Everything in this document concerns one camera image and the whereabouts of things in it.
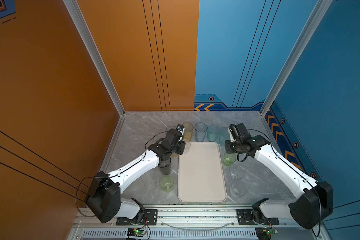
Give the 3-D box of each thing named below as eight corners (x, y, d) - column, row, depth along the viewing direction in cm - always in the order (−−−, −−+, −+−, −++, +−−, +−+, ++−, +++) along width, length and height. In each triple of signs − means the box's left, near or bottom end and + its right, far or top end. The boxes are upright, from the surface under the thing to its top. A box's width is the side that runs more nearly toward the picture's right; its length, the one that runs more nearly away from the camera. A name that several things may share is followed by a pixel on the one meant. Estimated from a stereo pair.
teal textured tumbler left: (206, 141, 103) (208, 131, 94) (206, 135, 107) (207, 124, 98) (217, 141, 103) (220, 131, 94) (216, 135, 107) (219, 124, 98)
